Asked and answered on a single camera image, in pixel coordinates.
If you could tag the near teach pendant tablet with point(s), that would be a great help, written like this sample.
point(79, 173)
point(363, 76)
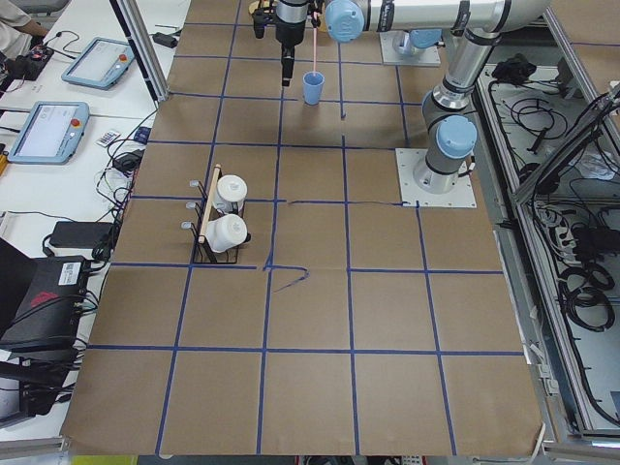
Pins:
point(51, 133)

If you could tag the aluminium frame post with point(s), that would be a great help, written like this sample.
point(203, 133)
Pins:
point(130, 20)

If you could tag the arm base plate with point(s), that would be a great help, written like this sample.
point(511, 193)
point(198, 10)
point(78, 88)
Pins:
point(420, 186)
point(417, 47)

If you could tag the teach pendant tablet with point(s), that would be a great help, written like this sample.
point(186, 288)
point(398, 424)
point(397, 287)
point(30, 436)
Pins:
point(100, 65)
point(51, 133)

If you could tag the black wire mug rack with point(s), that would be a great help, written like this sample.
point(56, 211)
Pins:
point(205, 211)

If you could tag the far teach pendant tablet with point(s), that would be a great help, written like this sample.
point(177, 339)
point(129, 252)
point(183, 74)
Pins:
point(100, 65)

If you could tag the near white mug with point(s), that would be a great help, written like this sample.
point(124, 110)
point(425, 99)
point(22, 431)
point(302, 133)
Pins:
point(226, 232)

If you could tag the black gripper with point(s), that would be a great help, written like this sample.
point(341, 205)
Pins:
point(289, 33)

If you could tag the small remote control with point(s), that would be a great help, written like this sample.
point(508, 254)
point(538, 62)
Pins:
point(108, 137)

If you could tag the far white mug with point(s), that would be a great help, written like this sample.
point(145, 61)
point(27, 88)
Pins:
point(230, 194)

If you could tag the black computer box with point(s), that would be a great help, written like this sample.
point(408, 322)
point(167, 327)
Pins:
point(39, 299)

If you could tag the light blue plastic cup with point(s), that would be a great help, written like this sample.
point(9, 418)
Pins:
point(313, 83)

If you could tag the wooden cup tree stand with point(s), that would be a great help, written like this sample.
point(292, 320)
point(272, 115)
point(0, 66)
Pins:
point(255, 6)

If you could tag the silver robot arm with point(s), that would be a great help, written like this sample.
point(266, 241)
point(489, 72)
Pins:
point(345, 21)
point(477, 27)

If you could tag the black power adapter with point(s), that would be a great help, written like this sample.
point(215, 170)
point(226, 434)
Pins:
point(165, 40)

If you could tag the white mug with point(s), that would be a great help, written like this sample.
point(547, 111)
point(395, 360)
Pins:
point(230, 194)
point(226, 232)

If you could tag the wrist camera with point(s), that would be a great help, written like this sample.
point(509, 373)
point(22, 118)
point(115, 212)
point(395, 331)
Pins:
point(262, 16)

